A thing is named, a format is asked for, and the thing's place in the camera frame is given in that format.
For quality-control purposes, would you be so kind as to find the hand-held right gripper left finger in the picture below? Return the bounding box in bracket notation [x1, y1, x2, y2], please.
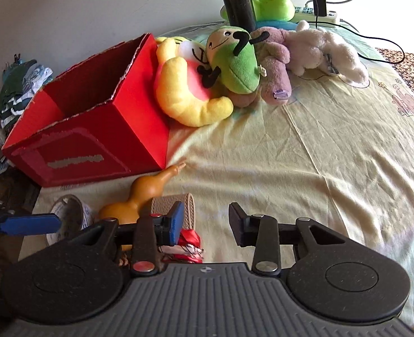
[61, 201, 185, 277]

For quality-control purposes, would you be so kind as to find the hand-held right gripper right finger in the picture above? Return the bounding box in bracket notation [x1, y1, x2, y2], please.
[228, 202, 350, 275]

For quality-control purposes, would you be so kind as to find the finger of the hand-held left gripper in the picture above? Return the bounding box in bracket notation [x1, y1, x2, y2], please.
[0, 208, 62, 237]

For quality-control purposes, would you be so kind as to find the red-white wrapper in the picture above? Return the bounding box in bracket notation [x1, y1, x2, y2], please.
[159, 228, 205, 264]

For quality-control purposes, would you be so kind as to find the beige woven band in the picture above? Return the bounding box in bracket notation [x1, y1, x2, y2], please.
[141, 193, 196, 232]

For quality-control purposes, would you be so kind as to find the orange-brown gourd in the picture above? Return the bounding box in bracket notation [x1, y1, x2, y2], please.
[98, 161, 187, 226]

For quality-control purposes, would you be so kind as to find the red cardboard box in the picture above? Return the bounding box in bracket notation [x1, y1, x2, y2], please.
[1, 33, 170, 188]

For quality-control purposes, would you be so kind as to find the pale yellow bed sheet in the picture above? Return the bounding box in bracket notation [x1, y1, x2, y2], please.
[19, 24, 414, 327]

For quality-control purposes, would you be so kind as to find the yellow plush toy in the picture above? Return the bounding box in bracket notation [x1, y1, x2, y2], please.
[155, 37, 234, 127]

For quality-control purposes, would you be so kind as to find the pile of folded clothes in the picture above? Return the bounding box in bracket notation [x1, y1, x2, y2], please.
[0, 54, 55, 130]

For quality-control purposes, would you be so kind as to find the green bean plush toy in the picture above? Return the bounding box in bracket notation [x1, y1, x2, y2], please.
[197, 25, 266, 95]

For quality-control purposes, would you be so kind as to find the purple plush toy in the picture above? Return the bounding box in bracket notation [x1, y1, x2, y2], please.
[228, 26, 293, 109]

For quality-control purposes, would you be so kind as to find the white plush rabbit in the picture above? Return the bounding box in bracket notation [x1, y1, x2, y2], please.
[284, 20, 370, 85]

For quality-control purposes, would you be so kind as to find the blue cushion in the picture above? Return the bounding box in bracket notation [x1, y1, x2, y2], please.
[256, 17, 300, 31]

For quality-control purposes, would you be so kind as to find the white power strip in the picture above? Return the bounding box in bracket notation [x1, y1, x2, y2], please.
[293, 5, 340, 25]

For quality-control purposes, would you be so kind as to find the black cylindrical bottle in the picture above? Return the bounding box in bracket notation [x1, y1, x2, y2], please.
[214, 0, 257, 32]

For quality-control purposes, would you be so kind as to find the green frog plush toy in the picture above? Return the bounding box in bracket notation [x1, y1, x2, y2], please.
[220, 0, 295, 22]

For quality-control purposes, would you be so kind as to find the black cable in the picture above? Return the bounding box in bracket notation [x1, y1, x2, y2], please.
[314, 16, 406, 65]

